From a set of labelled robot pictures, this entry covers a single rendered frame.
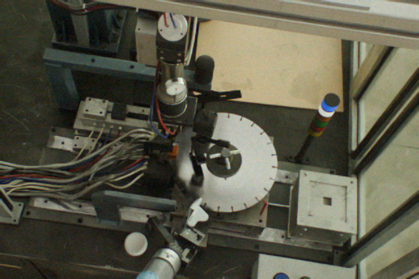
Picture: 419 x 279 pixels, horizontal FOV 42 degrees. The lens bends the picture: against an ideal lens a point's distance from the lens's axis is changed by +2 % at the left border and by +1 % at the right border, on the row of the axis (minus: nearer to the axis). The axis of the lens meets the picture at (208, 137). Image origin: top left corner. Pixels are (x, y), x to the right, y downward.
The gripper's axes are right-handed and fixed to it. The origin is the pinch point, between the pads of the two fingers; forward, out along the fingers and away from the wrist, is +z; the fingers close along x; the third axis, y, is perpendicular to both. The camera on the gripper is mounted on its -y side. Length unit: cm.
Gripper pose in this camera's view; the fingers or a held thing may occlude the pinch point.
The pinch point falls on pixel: (191, 214)
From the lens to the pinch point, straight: 163.7
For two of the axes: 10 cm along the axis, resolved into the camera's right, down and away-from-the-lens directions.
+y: 8.7, 4.8, -1.4
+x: 3.4, -7.8, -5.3
